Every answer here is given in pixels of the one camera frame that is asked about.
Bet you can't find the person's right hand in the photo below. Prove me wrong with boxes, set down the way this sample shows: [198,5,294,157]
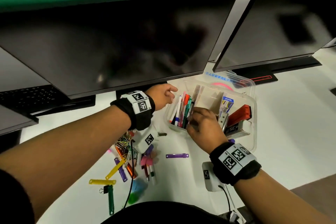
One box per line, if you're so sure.
[187,107,229,154]

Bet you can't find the black wristband with marker tags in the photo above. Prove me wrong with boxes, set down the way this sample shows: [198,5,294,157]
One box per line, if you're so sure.
[110,90,156,131]
[209,142,262,186]

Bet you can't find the pile of coloured paper clips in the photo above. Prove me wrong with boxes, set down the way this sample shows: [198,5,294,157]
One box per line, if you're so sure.
[114,131,132,154]

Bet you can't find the person's left forearm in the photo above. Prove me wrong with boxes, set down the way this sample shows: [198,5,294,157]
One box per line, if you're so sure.
[0,105,132,222]

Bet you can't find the red stapler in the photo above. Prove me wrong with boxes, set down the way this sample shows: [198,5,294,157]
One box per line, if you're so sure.
[227,104,253,127]

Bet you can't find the person's black shirt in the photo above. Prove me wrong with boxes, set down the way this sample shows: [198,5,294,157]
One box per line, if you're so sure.
[0,168,227,224]

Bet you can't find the person's right forearm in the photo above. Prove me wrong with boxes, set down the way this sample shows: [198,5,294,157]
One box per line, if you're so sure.
[232,169,335,224]

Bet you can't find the black box with white print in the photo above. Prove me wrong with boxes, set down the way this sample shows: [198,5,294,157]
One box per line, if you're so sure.
[224,124,251,138]

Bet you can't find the clear plastic storage box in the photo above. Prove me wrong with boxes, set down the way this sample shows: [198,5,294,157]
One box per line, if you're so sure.
[164,70,258,153]

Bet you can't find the black monitor with red-trimmed stand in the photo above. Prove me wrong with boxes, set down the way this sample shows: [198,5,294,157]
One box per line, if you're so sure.
[212,0,336,85]

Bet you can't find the blue and green soft ball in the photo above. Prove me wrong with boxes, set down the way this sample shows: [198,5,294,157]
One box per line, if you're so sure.
[128,179,149,205]

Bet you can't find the pink eraser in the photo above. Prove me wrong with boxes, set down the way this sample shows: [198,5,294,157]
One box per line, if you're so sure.
[140,152,158,167]

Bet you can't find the black keyboard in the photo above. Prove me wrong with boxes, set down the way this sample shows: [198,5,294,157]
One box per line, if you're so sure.
[0,85,70,113]

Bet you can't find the large black monitor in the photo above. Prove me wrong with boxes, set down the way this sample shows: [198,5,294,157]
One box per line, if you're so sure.
[0,0,240,100]

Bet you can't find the pink tape roll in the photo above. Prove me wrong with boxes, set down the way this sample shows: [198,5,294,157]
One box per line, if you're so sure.
[211,82,233,91]

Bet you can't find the dark grey laptop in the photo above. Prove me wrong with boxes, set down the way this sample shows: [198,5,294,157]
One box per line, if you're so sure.
[0,104,39,137]

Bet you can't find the orange pen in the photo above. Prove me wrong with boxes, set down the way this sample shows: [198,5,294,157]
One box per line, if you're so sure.
[115,146,137,180]

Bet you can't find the beige cardboard divider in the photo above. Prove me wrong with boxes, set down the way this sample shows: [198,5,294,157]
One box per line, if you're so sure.
[192,85,224,116]

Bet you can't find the green key tag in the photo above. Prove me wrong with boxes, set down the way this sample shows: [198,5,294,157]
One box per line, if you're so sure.
[107,185,115,216]

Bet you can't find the blue and white staples box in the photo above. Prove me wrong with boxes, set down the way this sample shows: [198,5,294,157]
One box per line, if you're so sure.
[220,96,234,114]

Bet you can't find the black monitor stand base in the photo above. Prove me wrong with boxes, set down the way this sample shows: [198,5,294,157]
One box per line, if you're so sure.
[30,95,96,117]

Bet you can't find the yellow key tag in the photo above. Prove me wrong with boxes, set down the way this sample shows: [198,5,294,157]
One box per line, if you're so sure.
[105,157,127,180]
[88,178,117,186]

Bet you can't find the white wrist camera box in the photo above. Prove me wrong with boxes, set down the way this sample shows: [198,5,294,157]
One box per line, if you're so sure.
[136,126,159,154]
[201,161,224,192]

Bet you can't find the person's left hand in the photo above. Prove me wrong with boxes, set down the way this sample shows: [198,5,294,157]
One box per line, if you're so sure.
[145,84,179,112]

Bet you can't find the white marker pens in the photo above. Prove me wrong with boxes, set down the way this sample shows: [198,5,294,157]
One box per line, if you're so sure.
[143,163,157,185]

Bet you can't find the black camera cable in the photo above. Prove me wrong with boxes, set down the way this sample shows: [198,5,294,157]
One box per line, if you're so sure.
[218,184,238,218]
[121,139,136,209]

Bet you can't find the bundle of coloured pens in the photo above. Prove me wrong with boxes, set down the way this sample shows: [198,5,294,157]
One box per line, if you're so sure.
[169,91,195,129]

